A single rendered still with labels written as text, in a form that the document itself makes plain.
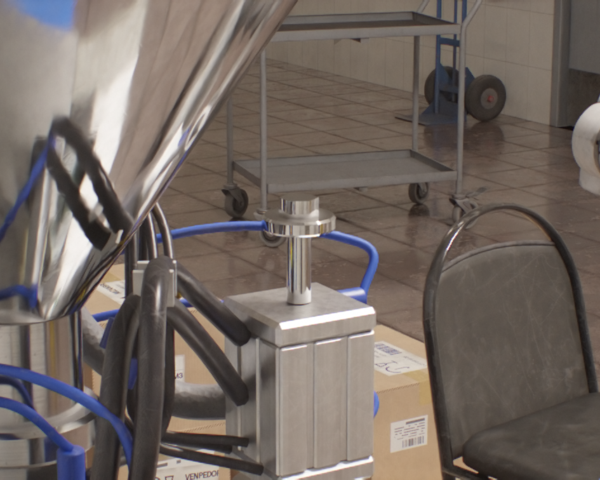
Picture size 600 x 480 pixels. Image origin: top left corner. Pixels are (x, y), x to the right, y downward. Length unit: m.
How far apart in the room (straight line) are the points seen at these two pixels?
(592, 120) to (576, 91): 7.23
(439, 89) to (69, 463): 8.81
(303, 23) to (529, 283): 4.02
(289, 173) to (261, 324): 6.11
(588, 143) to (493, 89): 7.40
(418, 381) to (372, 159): 3.43
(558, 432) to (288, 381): 2.14
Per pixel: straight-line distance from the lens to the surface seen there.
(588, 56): 8.93
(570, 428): 2.80
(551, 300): 2.96
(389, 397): 3.63
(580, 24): 8.97
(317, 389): 0.66
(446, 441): 2.74
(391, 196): 7.30
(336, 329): 0.65
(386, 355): 3.83
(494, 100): 9.20
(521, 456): 2.67
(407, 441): 3.69
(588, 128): 1.80
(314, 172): 6.77
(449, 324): 2.77
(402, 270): 6.08
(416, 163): 6.96
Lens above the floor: 1.60
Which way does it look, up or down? 14 degrees down
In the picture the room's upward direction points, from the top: straight up
